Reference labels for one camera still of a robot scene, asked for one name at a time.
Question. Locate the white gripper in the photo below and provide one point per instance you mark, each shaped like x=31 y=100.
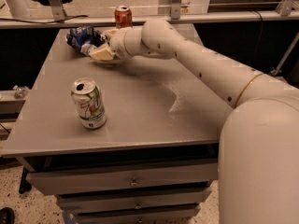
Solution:
x=118 y=43

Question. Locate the blue chip bag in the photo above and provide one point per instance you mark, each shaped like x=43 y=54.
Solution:
x=85 y=39

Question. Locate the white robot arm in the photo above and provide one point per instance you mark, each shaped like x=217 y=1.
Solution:
x=259 y=144

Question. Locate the red soda can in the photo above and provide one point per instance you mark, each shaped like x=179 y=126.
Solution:
x=123 y=17

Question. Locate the white green 7up can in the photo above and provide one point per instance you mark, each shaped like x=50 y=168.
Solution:
x=87 y=98

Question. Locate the small crumpled clear wrapper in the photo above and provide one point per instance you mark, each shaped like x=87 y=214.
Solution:
x=20 y=91

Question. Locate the white pipe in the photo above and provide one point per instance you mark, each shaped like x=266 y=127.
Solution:
x=18 y=9

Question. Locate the grey drawer cabinet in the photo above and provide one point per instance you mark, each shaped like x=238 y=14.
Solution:
x=157 y=111

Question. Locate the top grey drawer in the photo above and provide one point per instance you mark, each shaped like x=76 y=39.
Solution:
x=124 y=177

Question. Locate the grey drawer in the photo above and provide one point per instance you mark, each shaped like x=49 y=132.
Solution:
x=138 y=216
x=124 y=177
x=129 y=199

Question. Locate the middle grey drawer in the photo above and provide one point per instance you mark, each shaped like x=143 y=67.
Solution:
x=129 y=199

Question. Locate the bottom grey drawer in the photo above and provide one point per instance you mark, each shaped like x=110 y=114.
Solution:
x=138 y=216

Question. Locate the black shoe tip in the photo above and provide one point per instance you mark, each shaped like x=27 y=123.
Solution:
x=7 y=216

